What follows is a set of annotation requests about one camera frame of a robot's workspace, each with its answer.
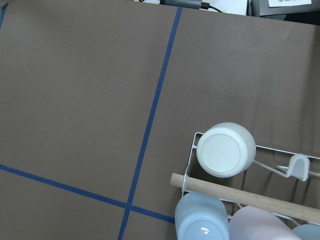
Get pale blue plastic cup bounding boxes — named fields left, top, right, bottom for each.
left=174, top=191, right=230, bottom=240

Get pink plastic cup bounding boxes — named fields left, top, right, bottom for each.
left=229, top=206, right=300, bottom=240

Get grey orange usb hub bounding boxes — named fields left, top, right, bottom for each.
left=159, top=0, right=210, bottom=10

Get black box with label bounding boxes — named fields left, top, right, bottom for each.
left=247, top=0, right=320, bottom=25

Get light blue plastic cup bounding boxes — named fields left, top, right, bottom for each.
left=292, top=224, right=320, bottom=240

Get white wire cup rack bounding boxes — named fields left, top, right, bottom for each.
left=170, top=132, right=320, bottom=227

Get black power strip cables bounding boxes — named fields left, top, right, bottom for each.
left=202, top=0, right=252, bottom=16

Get pale green plastic cup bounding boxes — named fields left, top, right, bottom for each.
left=196, top=122, right=256, bottom=178

